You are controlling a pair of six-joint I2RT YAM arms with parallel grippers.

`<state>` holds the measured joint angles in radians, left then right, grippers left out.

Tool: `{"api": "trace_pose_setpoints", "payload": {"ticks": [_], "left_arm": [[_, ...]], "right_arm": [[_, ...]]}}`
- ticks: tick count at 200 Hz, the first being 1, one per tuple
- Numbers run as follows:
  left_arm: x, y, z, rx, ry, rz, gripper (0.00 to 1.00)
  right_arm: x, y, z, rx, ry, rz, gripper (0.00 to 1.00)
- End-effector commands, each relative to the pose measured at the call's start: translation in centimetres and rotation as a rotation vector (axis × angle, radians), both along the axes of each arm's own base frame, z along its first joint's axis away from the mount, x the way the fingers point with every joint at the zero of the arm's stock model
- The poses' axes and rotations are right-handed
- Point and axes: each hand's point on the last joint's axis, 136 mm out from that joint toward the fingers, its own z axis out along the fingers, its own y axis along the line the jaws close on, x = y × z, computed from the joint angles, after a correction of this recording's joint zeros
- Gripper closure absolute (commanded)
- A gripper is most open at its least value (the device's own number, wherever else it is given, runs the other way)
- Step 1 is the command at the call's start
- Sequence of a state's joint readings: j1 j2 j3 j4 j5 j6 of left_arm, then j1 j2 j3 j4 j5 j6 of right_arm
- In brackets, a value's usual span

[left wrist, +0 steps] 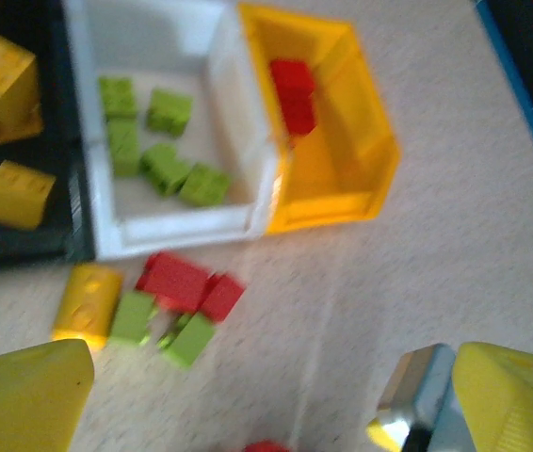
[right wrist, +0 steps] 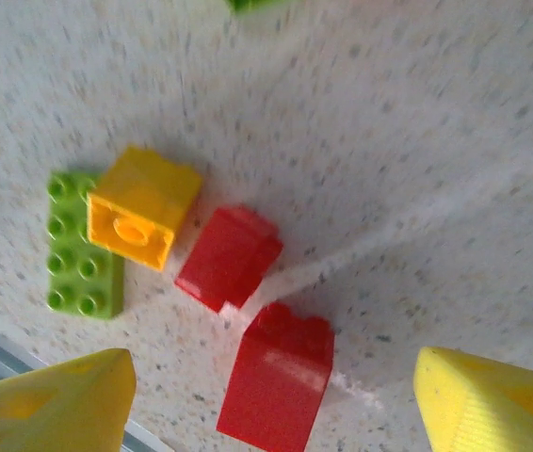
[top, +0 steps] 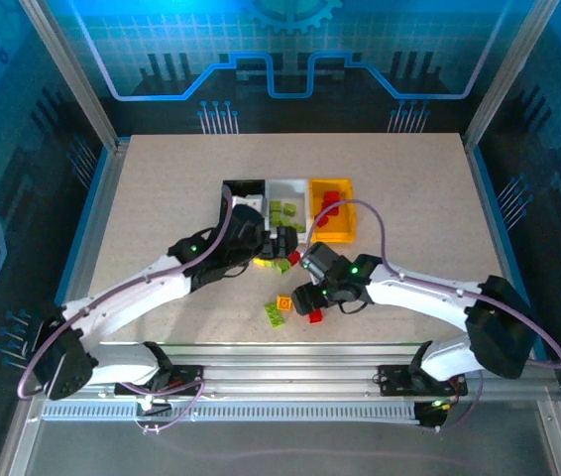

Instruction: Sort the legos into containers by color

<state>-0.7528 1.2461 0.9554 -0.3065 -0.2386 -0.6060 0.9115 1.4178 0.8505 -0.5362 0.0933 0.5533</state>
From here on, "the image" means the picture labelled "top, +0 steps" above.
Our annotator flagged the long green lego brick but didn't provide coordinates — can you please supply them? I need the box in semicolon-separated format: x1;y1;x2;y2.
264;301;286;329

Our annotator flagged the black plastic bin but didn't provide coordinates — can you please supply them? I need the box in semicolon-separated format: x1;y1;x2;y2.
219;178;268;244

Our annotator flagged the white plastic bin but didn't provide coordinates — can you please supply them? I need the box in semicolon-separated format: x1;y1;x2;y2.
264;177;311;245

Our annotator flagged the orange plastic bin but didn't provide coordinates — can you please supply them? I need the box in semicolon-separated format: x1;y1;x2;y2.
308;177;359;245

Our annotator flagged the controller board with lights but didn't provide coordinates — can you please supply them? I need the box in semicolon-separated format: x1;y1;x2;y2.
414;396;455;431

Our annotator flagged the blue circuit backdrop poster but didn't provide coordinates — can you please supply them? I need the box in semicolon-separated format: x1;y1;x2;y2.
42;0;514;135

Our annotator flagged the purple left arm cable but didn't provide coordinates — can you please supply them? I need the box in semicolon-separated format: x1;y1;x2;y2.
16;195;235;399

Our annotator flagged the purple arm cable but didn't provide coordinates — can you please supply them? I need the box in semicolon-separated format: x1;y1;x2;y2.
304;198;561;371
16;195;235;399

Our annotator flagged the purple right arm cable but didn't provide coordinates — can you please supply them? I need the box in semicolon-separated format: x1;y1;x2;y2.
304;198;561;371

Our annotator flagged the aluminium front rail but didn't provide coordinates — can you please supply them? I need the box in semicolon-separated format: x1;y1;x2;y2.
96;340;559;401

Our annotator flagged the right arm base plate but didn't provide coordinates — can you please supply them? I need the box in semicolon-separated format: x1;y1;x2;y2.
377;364;469;398

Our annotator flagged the slotted cable duct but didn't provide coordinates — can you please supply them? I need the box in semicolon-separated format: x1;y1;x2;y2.
40;400;423;423

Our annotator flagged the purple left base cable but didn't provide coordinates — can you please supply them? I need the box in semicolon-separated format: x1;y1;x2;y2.
134;379;207;435

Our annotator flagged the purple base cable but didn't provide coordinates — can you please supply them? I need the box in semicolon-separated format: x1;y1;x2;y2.
134;379;207;435
436;359;486;433

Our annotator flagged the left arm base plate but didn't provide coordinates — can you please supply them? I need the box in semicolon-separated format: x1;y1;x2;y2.
114;364;206;398

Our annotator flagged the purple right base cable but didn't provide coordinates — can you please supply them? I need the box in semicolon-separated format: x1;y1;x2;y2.
436;359;486;433

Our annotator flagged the aluminium frame post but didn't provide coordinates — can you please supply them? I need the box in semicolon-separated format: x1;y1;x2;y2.
462;0;561;150
20;0;119;150

